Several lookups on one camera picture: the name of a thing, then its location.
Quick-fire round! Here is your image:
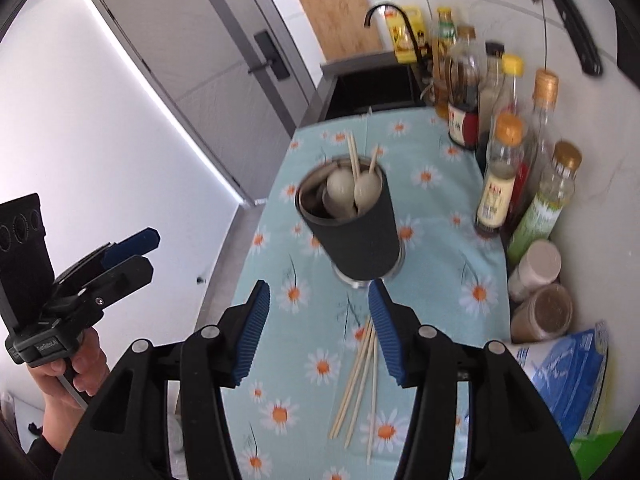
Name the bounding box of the black cap bottle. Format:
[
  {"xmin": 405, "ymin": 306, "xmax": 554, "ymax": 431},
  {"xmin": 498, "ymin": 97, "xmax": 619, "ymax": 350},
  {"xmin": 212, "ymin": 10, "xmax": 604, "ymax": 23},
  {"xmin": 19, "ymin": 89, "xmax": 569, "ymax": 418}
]
[{"xmin": 477, "ymin": 40, "xmax": 504, "ymax": 154}]

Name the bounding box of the brown spice jar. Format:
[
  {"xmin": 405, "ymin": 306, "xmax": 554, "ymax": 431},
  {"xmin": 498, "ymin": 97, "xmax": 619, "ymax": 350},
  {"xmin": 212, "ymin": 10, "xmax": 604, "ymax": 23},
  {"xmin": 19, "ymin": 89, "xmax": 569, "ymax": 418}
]
[{"xmin": 511, "ymin": 284, "xmax": 574, "ymax": 344}]

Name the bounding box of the black faucet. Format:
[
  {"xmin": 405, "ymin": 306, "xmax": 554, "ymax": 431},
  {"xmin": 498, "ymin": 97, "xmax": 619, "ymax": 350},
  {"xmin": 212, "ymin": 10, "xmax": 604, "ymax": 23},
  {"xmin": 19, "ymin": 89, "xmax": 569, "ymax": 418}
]
[{"xmin": 364, "ymin": 2, "xmax": 428, "ymax": 65}]

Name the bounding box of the yellow cap clear bottle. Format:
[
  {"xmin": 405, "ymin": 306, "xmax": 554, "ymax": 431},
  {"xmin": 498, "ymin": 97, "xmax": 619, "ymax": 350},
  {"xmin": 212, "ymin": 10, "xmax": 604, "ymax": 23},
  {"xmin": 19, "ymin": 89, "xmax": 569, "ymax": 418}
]
[{"xmin": 492, "ymin": 53, "xmax": 524, "ymax": 118}]

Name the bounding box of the white plastic spoon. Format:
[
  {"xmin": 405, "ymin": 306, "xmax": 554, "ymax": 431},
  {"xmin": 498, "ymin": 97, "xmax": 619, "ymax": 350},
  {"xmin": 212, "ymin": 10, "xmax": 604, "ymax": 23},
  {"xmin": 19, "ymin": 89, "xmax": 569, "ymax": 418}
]
[{"xmin": 322, "ymin": 188, "xmax": 357, "ymax": 220}]

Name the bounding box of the white spice jar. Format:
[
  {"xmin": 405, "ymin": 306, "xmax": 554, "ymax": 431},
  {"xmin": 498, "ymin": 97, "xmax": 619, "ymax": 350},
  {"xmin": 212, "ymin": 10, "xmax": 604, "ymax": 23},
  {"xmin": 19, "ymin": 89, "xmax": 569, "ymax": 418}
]
[{"xmin": 508, "ymin": 240, "xmax": 562, "ymax": 302}]

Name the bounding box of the green sugar bag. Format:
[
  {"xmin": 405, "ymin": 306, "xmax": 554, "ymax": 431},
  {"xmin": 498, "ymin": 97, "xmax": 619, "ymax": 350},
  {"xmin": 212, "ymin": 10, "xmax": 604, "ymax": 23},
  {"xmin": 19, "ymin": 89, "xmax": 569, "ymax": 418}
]
[{"xmin": 570, "ymin": 431, "xmax": 623, "ymax": 479}]

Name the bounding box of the wooden chopstick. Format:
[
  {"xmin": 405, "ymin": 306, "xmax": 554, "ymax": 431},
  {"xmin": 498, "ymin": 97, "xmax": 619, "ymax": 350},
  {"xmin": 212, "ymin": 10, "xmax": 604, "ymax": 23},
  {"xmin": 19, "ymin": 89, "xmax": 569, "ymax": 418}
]
[
  {"xmin": 329, "ymin": 318, "xmax": 372, "ymax": 439},
  {"xmin": 368, "ymin": 144, "xmax": 380, "ymax": 174},
  {"xmin": 347, "ymin": 133, "xmax": 360, "ymax": 182},
  {"xmin": 344, "ymin": 324, "xmax": 378, "ymax": 464}
]

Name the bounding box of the green beer bottle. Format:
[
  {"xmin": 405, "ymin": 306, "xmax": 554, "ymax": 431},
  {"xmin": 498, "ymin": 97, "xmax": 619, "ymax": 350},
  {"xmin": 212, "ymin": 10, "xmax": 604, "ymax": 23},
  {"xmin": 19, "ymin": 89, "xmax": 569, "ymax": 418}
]
[{"xmin": 435, "ymin": 6, "xmax": 457, "ymax": 58}]

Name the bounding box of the soy sauce bottle orange cap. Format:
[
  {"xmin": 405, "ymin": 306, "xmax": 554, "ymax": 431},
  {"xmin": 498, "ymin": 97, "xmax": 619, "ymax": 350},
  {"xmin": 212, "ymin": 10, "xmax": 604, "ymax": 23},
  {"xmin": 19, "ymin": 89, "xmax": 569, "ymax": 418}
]
[{"xmin": 474, "ymin": 112, "xmax": 525, "ymax": 237}]

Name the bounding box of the person's left hand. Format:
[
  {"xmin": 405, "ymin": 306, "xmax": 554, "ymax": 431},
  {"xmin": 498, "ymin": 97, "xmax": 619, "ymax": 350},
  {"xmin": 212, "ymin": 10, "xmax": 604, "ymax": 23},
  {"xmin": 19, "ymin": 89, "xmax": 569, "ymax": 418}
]
[{"xmin": 24, "ymin": 328, "xmax": 112, "ymax": 453}]

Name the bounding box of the black sink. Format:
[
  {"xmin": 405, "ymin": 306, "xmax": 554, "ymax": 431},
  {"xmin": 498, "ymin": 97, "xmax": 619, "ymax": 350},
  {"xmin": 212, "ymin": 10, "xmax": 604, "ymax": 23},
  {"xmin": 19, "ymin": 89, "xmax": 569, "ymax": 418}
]
[{"xmin": 298, "ymin": 52, "xmax": 431, "ymax": 128}]

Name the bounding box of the honey jar with dipper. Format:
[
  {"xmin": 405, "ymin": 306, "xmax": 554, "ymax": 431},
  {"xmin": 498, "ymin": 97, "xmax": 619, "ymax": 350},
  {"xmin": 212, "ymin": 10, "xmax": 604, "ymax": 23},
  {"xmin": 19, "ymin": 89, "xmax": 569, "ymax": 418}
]
[{"xmin": 433, "ymin": 47, "xmax": 449, "ymax": 120}]

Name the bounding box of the white salt bag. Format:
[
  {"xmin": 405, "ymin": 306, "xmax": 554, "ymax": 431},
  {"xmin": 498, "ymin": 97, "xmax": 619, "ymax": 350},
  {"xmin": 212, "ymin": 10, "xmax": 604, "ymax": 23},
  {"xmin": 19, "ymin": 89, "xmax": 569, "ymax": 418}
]
[{"xmin": 508, "ymin": 321, "xmax": 608, "ymax": 442}]

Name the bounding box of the large dark soy bottle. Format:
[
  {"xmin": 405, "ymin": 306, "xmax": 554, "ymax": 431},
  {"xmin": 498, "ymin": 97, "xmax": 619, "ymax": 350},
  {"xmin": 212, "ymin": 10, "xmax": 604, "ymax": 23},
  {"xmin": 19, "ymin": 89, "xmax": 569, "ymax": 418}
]
[{"xmin": 445, "ymin": 24, "xmax": 480, "ymax": 151}]

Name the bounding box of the black door handle lock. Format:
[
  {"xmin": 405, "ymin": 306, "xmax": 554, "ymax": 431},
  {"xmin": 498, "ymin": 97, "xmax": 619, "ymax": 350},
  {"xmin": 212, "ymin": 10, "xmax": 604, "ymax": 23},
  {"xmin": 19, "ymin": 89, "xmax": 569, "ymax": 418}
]
[{"xmin": 247, "ymin": 30, "xmax": 291, "ymax": 81}]

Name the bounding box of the green label bottle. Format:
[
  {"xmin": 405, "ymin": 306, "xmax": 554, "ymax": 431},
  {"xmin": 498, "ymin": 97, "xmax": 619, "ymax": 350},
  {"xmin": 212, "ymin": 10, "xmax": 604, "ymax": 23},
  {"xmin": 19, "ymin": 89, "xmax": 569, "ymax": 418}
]
[{"xmin": 506, "ymin": 140, "xmax": 582, "ymax": 266}]

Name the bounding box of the grey door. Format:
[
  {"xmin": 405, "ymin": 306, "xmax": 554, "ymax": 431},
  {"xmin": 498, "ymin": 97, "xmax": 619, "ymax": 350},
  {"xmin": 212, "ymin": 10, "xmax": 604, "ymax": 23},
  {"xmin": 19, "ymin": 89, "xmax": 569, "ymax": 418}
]
[{"xmin": 93, "ymin": 0, "xmax": 314, "ymax": 205}]

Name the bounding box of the yellow oil jug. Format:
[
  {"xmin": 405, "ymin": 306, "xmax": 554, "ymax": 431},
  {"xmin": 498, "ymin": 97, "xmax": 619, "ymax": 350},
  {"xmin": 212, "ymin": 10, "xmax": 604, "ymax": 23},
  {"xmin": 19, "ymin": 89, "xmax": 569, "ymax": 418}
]
[{"xmin": 384, "ymin": 6, "xmax": 430, "ymax": 64}]

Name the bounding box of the black utensil holder cup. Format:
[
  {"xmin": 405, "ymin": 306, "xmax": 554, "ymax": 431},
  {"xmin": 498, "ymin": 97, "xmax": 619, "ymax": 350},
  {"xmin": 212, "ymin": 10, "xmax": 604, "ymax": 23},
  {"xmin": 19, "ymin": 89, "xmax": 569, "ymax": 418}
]
[{"xmin": 294, "ymin": 155, "xmax": 406, "ymax": 288}]

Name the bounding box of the tall clear bottle gold cap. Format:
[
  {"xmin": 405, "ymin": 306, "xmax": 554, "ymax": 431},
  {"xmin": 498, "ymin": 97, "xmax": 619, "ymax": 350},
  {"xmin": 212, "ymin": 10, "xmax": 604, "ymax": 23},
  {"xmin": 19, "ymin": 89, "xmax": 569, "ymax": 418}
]
[{"xmin": 525, "ymin": 68, "xmax": 559, "ymax": 200}]

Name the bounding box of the cream long spoon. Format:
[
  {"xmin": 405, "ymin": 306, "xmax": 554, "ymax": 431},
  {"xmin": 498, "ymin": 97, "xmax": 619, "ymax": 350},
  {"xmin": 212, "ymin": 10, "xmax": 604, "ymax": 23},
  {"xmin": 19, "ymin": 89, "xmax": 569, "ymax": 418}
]
[{"xmin": 326, "ymin": 168, "xmax": 355, "ymax": 208}]

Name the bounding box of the wooden cutting board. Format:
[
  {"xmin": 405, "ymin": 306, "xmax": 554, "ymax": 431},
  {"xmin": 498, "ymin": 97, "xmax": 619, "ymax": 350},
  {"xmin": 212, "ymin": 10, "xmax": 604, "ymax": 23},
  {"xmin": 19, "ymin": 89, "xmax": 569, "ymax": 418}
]
[{"xmin": 298, "ymin": 0, "xmax": 384, "ymax": 62}]

